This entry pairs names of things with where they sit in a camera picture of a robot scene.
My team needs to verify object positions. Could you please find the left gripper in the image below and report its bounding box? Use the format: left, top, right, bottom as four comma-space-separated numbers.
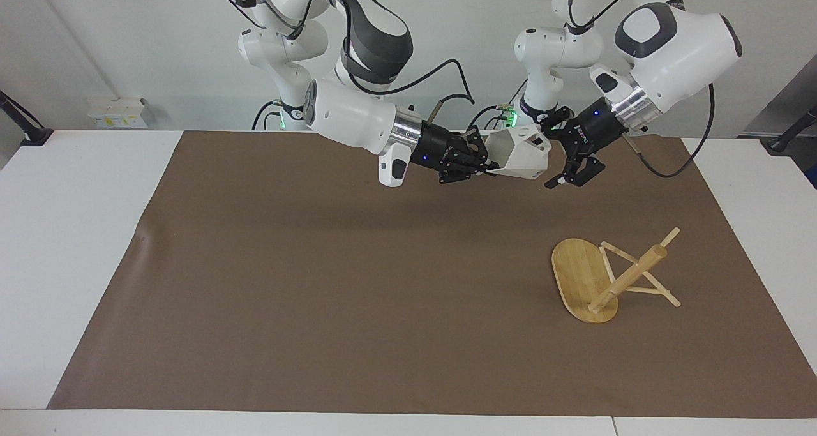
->
539, 103, 631, 190

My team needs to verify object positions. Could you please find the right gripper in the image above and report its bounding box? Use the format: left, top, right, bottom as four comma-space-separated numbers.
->
412, 123, 500, 184

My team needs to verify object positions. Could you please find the white faceted cup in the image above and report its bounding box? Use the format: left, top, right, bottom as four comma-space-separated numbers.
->
483, 126, 553, 181

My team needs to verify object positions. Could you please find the wooden cup rack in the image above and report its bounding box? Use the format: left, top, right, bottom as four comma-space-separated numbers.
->
551, 227, 682, 325

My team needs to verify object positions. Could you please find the black stand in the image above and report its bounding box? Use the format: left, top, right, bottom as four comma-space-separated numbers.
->
765, 104, 817, 154
0, 90, 54, 147

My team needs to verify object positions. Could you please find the black cable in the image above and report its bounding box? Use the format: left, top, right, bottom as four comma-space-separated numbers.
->
565, 0, 678, 32
251, 100, 283, 132
622, 82, 716, 180
380, 58, 476, 130

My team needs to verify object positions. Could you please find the white wall socket box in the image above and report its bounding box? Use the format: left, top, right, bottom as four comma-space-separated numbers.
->
87, 96, 149, 130

